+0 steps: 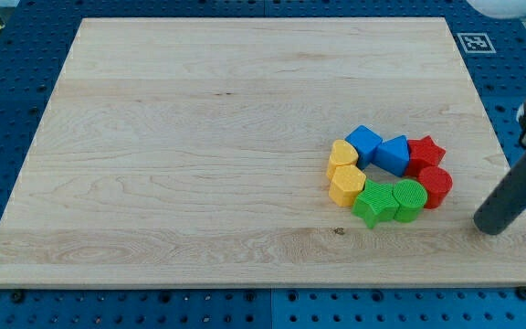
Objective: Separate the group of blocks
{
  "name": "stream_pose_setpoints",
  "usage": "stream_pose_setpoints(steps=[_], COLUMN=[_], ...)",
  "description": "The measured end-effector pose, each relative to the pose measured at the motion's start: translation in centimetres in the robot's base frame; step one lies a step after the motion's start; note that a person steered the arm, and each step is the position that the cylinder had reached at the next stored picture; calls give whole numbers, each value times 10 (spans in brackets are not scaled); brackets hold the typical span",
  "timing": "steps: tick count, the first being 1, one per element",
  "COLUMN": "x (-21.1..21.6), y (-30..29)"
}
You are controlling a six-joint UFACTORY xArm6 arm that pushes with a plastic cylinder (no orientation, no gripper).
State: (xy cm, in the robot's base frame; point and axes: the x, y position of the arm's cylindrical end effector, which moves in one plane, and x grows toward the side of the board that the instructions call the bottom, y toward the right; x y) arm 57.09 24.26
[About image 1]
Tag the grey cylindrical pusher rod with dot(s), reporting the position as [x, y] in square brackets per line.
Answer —
[505, 202]

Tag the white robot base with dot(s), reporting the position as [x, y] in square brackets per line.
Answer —
[500, 9]

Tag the red cylinder block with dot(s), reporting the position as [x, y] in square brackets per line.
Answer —
[437, 183]

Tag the white fiducial marker tag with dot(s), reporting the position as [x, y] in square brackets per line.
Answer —
[476, 43]

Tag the red star block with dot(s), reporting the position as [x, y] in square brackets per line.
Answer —
[423, 153]

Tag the green cylinder block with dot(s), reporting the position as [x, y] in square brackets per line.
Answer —
[411, 197]

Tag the blue triangle block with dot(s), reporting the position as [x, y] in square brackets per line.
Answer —
[393, 155]

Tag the green star block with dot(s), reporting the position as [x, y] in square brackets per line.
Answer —
[375, 204]

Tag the blue cube block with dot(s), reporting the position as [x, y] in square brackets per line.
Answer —
[365, 142]

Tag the yellow hexagon block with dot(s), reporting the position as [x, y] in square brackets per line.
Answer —
[346, 184]

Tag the yellow heart block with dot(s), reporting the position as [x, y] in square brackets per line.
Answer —
[342, 153]

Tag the wooden board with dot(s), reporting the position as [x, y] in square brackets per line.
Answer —
[191, 153]

